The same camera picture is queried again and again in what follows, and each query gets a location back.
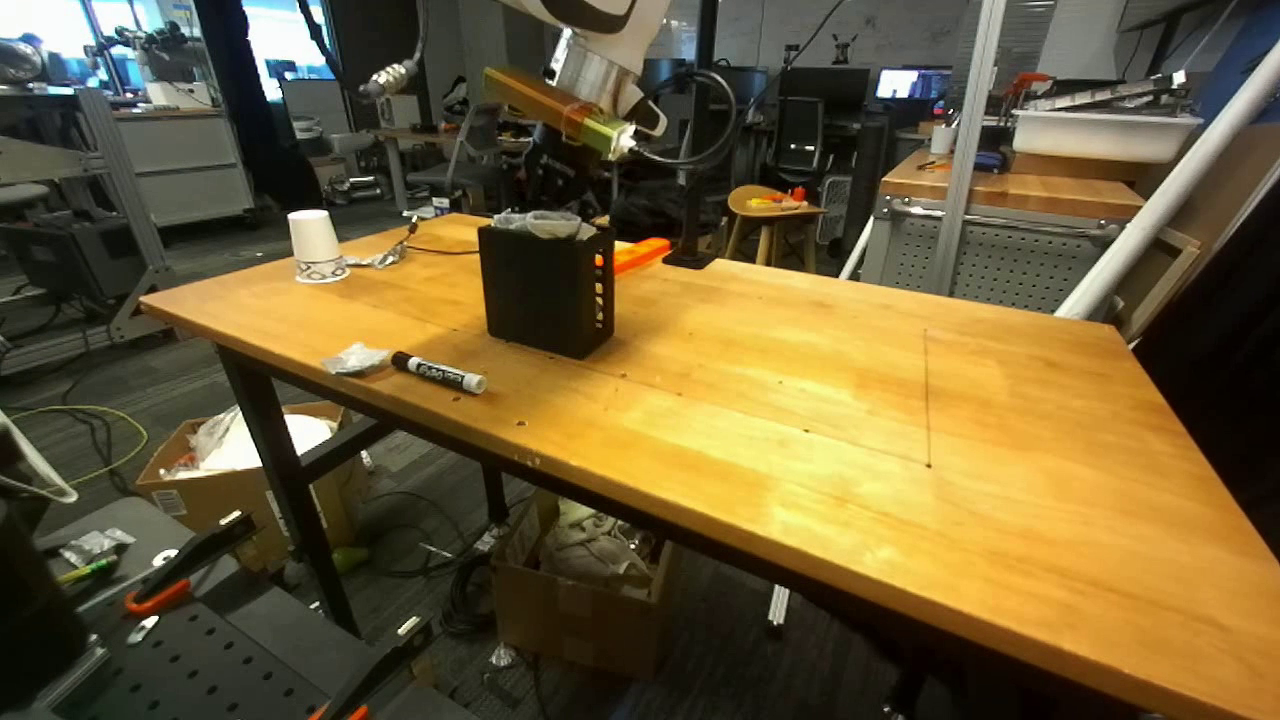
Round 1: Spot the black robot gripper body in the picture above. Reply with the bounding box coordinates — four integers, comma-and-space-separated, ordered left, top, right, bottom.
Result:
488, 132, 603, 220

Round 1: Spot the white cloth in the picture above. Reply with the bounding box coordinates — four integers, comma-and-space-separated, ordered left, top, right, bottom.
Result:
491, 210, 597, 240

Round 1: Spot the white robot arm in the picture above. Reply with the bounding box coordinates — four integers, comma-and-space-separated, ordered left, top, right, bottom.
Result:
486, 0, 674, 166

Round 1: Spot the black box container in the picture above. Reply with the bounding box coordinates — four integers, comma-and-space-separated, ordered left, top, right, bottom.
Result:
480, 220, 616, 359

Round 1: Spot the cardboard box under table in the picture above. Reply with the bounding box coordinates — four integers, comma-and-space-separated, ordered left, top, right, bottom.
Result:
491, 497, 674, 676

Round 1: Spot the cardboard box with plastic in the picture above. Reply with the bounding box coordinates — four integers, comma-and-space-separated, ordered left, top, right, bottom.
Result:
136, 402, 368, 572

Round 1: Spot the orange rectangular block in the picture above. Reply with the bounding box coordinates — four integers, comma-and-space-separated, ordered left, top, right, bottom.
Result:
612, 238, 674, 278

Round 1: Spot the black and white marker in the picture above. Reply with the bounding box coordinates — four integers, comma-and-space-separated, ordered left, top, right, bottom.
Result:
394, 352, 486, 396

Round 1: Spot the round wooden stool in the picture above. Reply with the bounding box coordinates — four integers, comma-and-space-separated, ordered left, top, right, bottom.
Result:
726, 186, 819, 263

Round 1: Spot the crumpled plastic wrapper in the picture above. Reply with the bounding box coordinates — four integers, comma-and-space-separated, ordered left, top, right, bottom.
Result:
324, 345, 390, 378

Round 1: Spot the white plastic bin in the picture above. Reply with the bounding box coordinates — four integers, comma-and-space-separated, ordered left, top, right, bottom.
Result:
1011, 107, 1202, 166

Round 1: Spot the orange handled clamp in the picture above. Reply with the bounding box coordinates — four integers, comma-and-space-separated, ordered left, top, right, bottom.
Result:
123, 514, 256, 620

